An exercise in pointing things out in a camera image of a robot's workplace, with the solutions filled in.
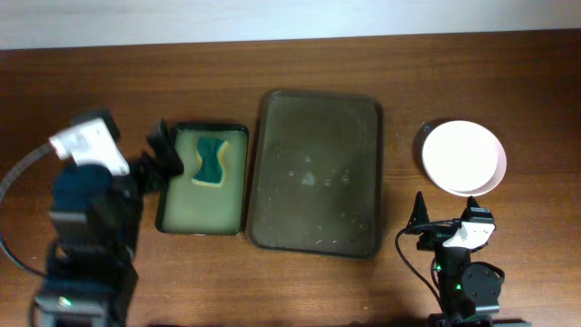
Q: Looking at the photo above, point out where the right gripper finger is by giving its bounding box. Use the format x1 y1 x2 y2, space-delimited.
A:
406 192 429 234
465 196 495 224

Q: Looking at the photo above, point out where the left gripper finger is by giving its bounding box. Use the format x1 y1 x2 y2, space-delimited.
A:
146 118 184 178
69 107 121 140

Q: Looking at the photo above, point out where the white plate top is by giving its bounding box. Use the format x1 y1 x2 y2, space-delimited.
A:
420 120 507 197

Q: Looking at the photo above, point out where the green and yellow sponge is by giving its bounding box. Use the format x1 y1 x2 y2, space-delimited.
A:
192 137 229 188

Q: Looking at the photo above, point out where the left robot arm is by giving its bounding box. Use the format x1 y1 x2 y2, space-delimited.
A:
29 110 183 327

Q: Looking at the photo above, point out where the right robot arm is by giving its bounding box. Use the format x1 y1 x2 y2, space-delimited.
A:
403 193 505 327

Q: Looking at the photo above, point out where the green tray with soapy water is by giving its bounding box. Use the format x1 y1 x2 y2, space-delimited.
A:
155 123 249 235

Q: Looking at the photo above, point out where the brown plastic serving tray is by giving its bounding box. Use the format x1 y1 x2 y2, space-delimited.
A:
246 89 384 260

